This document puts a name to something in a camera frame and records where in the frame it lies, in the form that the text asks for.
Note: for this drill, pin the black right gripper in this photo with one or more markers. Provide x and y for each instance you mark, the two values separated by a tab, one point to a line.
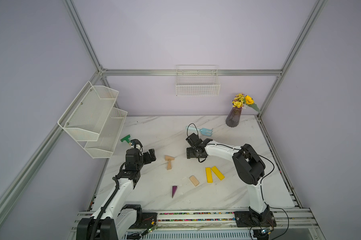
189	153

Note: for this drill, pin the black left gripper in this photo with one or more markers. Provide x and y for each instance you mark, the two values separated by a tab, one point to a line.
147	159

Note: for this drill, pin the natural wooden wedge block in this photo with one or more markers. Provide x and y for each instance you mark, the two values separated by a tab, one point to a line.
169	165

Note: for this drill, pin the natural wooden square block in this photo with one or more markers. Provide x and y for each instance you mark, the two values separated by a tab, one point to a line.
194	181

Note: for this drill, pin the natural wooden triangle block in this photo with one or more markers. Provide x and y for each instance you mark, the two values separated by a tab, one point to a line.
169	158

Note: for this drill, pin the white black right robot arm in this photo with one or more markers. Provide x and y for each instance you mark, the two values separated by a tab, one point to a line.
250	169

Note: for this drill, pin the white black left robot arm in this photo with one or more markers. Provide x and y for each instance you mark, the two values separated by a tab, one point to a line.
115	217

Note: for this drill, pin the yellow angled rectangular block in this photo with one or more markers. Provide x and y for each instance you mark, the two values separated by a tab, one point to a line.
218	173

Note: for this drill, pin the purple triangle block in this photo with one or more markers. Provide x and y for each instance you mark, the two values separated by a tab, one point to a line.
174	189

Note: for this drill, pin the purple ribbed glass vase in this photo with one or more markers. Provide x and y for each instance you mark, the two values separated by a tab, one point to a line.
233	117

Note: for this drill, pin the white two-tier mesh shelf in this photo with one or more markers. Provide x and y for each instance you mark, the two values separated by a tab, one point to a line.
93	120

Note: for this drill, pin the yellow artificial flower bouquet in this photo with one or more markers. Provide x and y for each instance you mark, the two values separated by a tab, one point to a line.
242	101

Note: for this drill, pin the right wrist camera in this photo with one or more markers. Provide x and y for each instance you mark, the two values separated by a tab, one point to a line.
193	139

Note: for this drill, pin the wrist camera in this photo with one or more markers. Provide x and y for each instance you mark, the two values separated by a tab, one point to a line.
135	143
193	139

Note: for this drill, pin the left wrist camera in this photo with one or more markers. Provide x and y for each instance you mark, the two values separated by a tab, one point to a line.
135	143

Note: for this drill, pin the green hoe wooden handle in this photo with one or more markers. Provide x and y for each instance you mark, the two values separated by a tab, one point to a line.
126	139

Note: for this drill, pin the white wire wall basket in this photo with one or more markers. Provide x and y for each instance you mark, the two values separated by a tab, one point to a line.
197	80

